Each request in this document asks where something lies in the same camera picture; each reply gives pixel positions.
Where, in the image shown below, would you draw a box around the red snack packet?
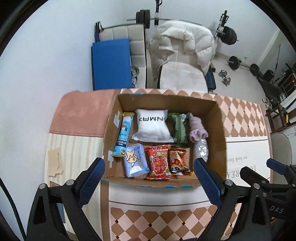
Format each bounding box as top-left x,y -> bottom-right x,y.
144,145 -> 176,180

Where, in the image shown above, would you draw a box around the clear silver roll packet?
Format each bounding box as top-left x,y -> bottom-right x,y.
193,138 -> 209,163

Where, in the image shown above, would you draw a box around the beige office chair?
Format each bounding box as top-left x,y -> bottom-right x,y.
269,132 -> 296,172

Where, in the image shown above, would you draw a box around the checkered tablecloth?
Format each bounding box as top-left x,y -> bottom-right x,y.
47,88 -> 272,241

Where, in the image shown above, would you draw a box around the white puffer jacket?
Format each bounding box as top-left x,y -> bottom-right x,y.
148,20 -> 216,86

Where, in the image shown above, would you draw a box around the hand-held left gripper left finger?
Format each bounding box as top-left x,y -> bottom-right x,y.
27,158 -> 105,241

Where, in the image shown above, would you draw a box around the blue utility knife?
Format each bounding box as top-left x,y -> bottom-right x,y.
57,202 -> 65,223

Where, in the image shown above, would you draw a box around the black weight bench pad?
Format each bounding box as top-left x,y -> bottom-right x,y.
205,66 -> 216,94

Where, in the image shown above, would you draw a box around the green packet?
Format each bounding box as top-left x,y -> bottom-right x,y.
167,112 -> 191,145

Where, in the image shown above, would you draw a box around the black barbell with long bar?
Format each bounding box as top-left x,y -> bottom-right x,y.
127,9 -> 239,45

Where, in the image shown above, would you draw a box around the pink socks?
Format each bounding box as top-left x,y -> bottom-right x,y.
189,116 -> 208,142

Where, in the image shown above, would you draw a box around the black cable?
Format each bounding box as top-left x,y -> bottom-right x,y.
0,177 -> 26,241

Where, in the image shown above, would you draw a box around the dark exercise equipment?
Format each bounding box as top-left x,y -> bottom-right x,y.
275,62 -> 296,88

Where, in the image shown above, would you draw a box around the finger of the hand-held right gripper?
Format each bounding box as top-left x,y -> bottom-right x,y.
242,166 -> 271,187
266,158 -> 293,180

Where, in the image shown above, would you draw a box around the cardboard box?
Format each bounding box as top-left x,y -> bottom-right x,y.
101,91 -> 227,189

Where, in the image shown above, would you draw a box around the light blue tissue pack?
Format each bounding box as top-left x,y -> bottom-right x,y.
122,143 -> 150,178

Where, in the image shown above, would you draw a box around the brown panda snack packet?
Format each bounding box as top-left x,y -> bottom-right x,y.
169,148 -> 194,176

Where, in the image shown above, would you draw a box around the white padded chair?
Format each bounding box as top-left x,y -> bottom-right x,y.
148,21 -> 216,93

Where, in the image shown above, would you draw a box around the long blue tube packet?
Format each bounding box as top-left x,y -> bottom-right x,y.
111,112 -> 135,158

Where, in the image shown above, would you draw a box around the torn beige paper piece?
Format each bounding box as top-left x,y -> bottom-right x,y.
47,146 -> 64,176

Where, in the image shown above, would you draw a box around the chrome weight plates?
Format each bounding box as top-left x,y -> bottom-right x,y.
131,67 -> 140,87

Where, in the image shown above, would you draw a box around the short black barbell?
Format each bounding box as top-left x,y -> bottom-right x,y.
227,56 -> 260,77

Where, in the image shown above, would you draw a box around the white padded panel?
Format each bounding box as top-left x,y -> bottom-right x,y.
94,22 -> 148,90

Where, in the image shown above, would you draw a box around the dark low bench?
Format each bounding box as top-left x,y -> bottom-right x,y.
258,77 -> 287,102

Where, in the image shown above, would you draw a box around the white pillow pack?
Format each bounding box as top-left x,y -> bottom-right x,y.
132,108 -> 174,143

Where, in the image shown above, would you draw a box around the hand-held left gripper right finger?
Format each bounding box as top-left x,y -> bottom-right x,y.
194,158 -> 272,241

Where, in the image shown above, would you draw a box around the blue folded mat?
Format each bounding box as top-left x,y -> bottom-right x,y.
91,39 -> 133,91

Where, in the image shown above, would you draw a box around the dark wooden chair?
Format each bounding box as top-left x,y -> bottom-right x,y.
265,93 -> 296,133

